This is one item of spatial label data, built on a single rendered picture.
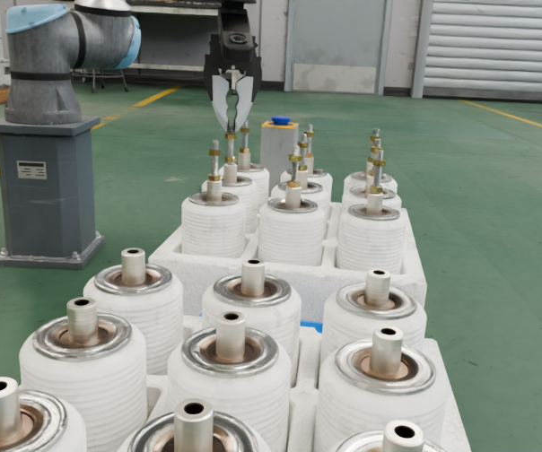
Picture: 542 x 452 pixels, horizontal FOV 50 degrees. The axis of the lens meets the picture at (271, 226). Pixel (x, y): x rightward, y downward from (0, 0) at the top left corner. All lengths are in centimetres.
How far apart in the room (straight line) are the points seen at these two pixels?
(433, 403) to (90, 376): 25
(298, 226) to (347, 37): 535
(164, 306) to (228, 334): 13
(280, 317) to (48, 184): 83
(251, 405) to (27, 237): 96
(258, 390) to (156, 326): 17
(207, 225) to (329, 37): 533
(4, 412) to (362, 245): 56
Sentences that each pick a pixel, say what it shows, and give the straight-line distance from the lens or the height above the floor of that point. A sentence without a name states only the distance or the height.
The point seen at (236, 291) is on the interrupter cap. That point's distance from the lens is 57.
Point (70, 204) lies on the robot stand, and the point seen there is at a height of 14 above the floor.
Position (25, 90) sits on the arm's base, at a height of 37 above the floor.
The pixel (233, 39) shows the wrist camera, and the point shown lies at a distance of 89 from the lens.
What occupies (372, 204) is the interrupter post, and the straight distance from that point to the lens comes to 85.
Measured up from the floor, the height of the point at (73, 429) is 25.
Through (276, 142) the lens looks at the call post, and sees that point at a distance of 123.
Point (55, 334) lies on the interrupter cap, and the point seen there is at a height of 25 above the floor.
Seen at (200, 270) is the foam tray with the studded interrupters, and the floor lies 17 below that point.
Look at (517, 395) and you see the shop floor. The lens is 97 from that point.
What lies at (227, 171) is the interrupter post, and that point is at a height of 27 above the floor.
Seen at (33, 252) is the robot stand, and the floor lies 3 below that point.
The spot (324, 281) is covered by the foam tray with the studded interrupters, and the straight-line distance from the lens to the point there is 81.
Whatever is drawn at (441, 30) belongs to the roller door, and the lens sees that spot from 623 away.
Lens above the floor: 48
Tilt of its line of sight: 18 degrees down
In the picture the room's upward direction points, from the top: 3 degrees clockwise
